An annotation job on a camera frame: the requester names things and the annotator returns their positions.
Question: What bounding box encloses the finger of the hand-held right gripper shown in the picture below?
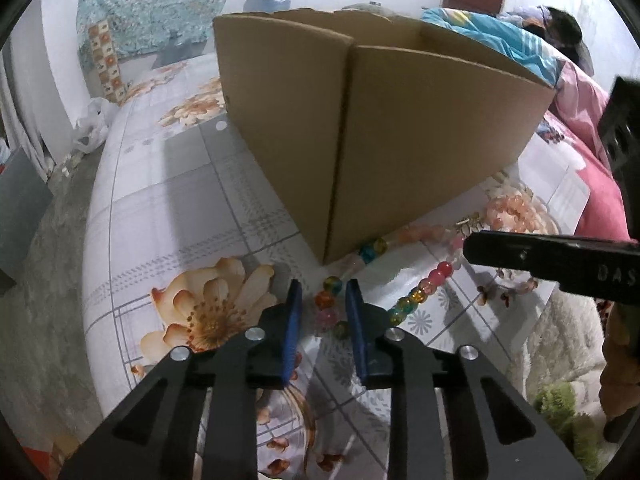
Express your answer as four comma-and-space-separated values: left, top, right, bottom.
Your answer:
463, 230, 640, 306

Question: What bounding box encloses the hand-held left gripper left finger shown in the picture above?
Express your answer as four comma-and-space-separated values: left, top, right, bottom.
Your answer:
59, 279, 303, 480

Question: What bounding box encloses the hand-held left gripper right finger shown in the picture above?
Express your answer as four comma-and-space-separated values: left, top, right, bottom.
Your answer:
345, 279, 586, 480

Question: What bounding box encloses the pink bead bracelet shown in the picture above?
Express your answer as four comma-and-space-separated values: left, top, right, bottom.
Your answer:
482, 194, 546, 233

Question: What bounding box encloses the multicolour glass bead necklace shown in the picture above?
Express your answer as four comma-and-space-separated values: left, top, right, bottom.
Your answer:
312, 225, 466, 341

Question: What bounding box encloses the brown cardboard box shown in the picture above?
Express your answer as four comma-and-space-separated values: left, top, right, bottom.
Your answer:
212, 7, 557, 266

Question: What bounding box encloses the person's right hand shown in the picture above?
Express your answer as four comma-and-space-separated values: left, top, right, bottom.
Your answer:
597, 300, 640, 443

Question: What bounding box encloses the red bed sheet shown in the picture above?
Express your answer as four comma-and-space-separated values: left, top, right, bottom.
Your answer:
537, 110, 632, 241

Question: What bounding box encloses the pink blanket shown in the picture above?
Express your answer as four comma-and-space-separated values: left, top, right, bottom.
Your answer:
550, 57, 613, 171

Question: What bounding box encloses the green fluffy rug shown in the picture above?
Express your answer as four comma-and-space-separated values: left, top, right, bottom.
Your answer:
532, 382, 606, 480

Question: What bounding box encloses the blue blanket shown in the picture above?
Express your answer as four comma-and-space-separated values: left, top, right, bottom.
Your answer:
420, 7, 561, 88

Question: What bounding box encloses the red packet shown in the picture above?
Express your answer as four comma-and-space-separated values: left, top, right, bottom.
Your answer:
22, 435, 76, 468

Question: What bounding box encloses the white plastic bag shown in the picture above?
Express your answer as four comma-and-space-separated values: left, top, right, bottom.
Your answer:
74, 97, 112, 153

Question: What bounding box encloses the grey box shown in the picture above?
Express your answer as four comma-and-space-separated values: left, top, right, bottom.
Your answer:
0, 147, 53, 296

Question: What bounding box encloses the white curtain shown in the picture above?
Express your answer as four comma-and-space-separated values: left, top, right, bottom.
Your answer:
0, 45, 56, 183

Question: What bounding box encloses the teal floral hanging cloth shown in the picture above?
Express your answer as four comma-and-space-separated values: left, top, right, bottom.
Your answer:
75, 0, 248, 106

